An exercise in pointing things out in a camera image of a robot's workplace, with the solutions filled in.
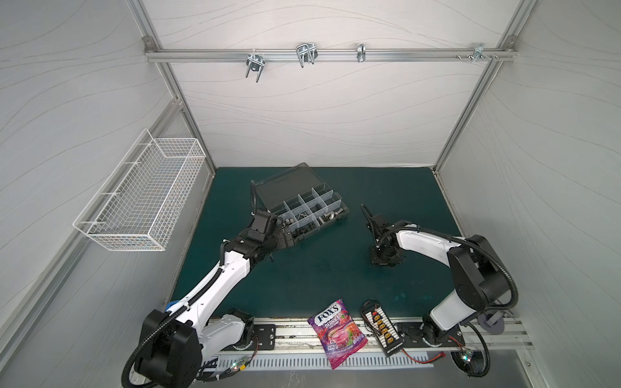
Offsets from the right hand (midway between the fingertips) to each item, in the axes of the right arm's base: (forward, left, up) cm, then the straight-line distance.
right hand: (381, 256), depth 91 cm
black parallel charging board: (-27, +1, +1) cm, 27 cm away
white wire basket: (-2, +76, +32) cm, 83 cm away
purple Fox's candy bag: (-27, +16, +3) cm, 32 cm away
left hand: (+2, +36, +12) cm, 38 cm away
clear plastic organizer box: (+21, +32, +5) cm, 39 cm away
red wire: (-30, -15, 0) cm, 33 cm away
